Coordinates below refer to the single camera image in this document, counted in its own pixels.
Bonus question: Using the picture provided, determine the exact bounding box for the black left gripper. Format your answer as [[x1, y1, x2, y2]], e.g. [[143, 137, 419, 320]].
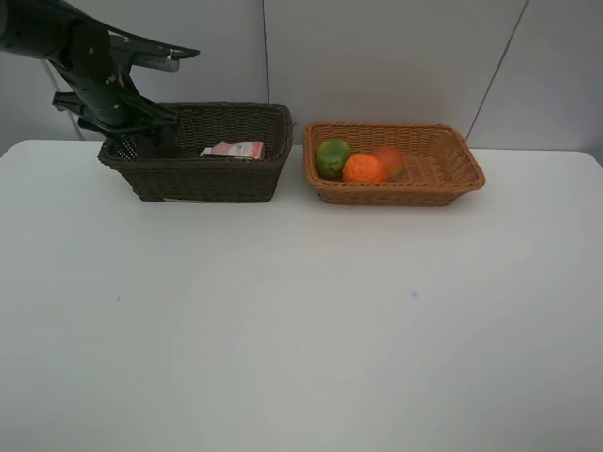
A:
[[49, 20, 200, 141]]

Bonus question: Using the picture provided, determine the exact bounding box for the pink lotion bottle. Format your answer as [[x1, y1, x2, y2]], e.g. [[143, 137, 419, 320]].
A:
[[200, 141, 265, 160]]

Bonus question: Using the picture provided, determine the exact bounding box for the orange mandarin fruit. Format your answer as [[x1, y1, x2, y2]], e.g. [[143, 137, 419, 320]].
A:
[[343, 153, 388, 183]]

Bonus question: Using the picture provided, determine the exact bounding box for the red yellow peach fruit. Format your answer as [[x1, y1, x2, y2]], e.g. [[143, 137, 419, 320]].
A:
[[372, 145, 405, 180]]

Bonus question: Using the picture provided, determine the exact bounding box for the translucent purple plastic cup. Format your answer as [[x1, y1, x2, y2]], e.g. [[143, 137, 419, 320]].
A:
[[135, 128, 180, 159]]

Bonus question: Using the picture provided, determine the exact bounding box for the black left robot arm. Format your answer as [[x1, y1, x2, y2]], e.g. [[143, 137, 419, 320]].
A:
[[1, 0, 199, 139]]

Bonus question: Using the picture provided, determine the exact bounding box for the dark brown wicker basket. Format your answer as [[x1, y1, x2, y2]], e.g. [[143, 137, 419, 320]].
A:
[[98, 102, 293, 203]]

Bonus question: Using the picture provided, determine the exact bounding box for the light orange wicker basket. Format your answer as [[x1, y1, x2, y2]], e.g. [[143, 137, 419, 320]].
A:
[[303, 121, 485, 206]]

